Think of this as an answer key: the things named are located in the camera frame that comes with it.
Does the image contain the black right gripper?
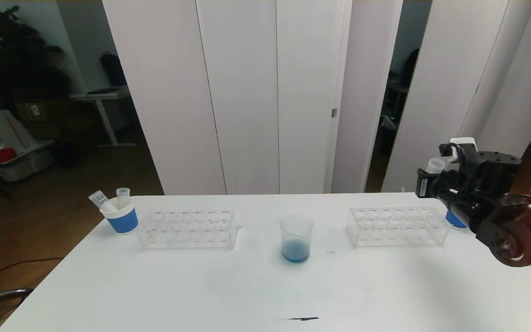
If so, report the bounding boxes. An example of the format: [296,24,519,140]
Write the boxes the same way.
[415,167,461,199]

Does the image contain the test tube with yellow pigment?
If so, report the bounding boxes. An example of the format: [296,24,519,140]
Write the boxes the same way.
[426,158,447,175]

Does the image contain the test tube with red pigment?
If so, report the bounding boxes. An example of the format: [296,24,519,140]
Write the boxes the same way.
[88,190,118,213]

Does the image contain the clear acrylic test tube rack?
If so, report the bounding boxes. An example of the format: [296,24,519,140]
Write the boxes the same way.
[137,208,241,250]
[346,206,450,248]

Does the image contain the clear glass beaker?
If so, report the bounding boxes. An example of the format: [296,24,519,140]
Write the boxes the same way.
[279,213,314,265]

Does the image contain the blue and white paper cup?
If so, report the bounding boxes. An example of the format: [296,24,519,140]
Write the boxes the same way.
[99,197,139,236]
[445,210,469,230]

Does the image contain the white partition panel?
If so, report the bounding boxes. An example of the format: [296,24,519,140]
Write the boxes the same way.
[103,0,227,196]
[276,0,354,194]
[381,0,531,193]
[195,0,280,195]
[330,0,403,194]
[475,0,531,160]

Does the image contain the black backpack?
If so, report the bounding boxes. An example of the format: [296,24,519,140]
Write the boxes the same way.
[100,52,128,87]

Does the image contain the white office desk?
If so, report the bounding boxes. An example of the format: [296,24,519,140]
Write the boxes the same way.
[71,87,137,148]

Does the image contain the brown cardboard box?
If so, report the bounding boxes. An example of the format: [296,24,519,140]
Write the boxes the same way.
[16,101,70,138]

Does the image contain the white wheeled machine base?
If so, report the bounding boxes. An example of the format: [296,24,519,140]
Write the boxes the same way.
[0,110,56,182]

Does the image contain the dark green potted plant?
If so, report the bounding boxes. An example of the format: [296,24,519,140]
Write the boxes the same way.
[0,0,70,111]

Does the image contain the grey metal chair leg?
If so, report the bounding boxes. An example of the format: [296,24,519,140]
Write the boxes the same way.
[0,288,35,307]

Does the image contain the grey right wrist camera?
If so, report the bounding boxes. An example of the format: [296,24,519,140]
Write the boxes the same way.
[449,137,477,163]

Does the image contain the thin black floor cable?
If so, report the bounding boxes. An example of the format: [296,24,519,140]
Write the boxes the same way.
[0,258,65,296]

